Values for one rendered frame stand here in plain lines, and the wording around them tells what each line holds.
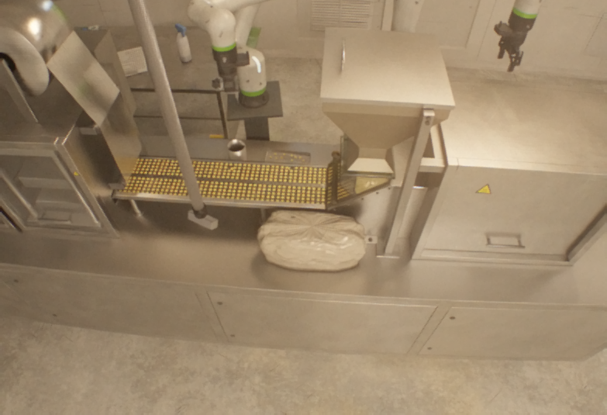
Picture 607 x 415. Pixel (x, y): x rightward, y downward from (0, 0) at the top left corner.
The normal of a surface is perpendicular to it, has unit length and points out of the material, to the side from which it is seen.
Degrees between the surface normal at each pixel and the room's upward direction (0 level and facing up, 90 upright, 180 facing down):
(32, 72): 90
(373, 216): 90
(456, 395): 0
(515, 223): 90
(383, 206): 90
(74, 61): 71
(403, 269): 0
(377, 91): 0
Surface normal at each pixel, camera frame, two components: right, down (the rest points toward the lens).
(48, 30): 0.94, -0.16
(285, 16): -0.07, 0.77
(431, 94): 0.00, -0.63
